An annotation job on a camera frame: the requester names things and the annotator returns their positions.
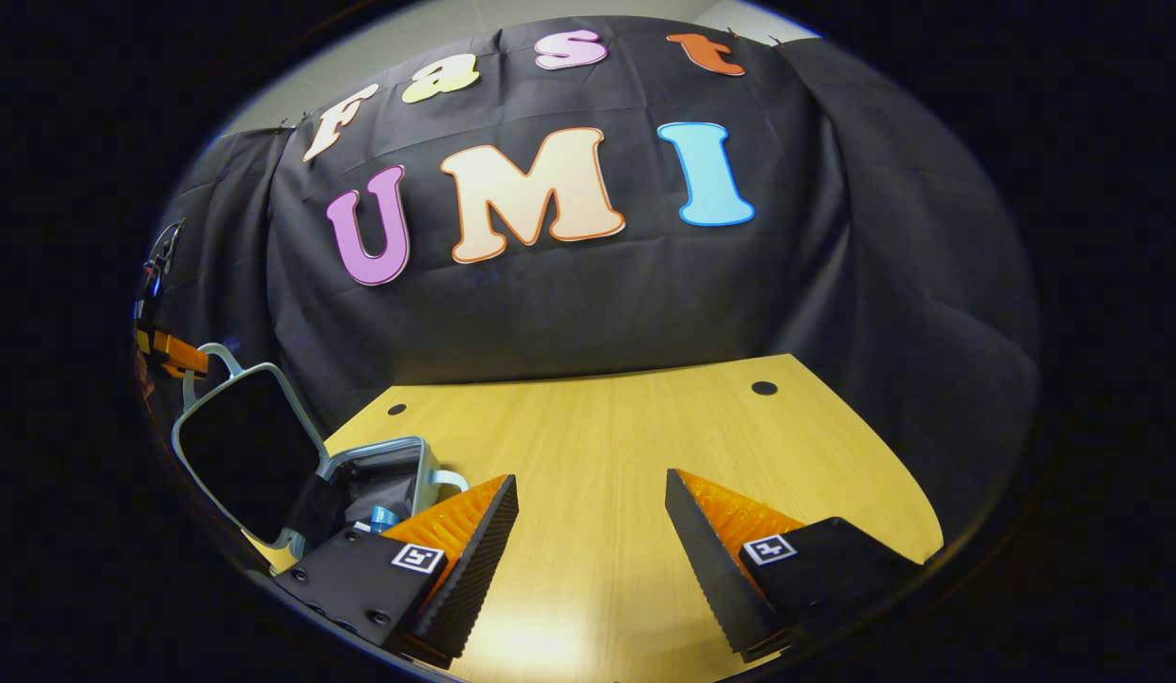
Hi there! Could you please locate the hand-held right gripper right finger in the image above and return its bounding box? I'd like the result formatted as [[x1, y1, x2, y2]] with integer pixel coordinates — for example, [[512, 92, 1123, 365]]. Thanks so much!
[[664, 469, 930, 663]]

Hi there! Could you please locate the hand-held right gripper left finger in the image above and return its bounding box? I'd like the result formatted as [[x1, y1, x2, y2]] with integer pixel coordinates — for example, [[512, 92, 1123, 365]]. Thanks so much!
[[270, 474, 520, 670]]

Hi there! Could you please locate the white suitcase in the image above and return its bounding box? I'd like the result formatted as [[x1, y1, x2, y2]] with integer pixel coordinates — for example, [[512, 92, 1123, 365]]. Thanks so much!
[[171, 341, 473, 575]]

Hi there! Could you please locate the black backdrop cloth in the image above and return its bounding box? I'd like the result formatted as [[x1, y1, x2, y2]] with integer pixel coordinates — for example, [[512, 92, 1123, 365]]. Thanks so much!
[[147, 14, 1042, 532]]

